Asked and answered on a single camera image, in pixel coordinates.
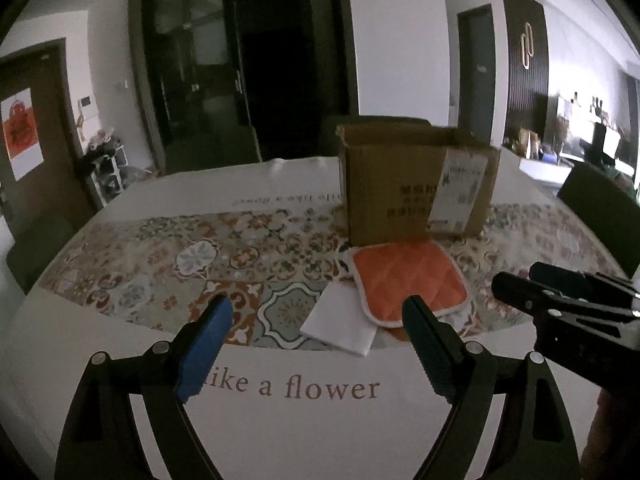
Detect dark chair right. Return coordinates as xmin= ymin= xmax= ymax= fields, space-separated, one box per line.
xmin=556 ymin=164 xmax=639 ymax=278

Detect orange quilted pot holder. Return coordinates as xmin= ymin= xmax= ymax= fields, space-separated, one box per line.
xmin=346 ymin=240 xmax=471 ymax=328

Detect white folded cloth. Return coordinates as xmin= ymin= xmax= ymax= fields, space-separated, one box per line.
xmin=300 ymin=282 xmax=378 ymax=356

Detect cardboard box with label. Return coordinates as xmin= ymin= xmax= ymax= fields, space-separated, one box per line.
xmin=335 ymin=116 xmax=501 ymax=247

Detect small shelf with items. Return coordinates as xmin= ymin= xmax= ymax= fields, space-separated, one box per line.
xmin=75 ymin=128 xmax=128 ymax=208

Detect red and white door poster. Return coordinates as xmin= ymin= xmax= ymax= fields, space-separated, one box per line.
xmin=1 ymin=88 xmax=43 ymax=181

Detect dark glass double door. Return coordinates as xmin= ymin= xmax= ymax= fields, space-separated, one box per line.
xmin=128 ymin=0 xmax=358 ymax=174

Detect gold wall ornament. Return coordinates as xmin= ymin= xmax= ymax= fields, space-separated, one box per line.
xmin=520 ymin=22 xmax=535 ymax=70

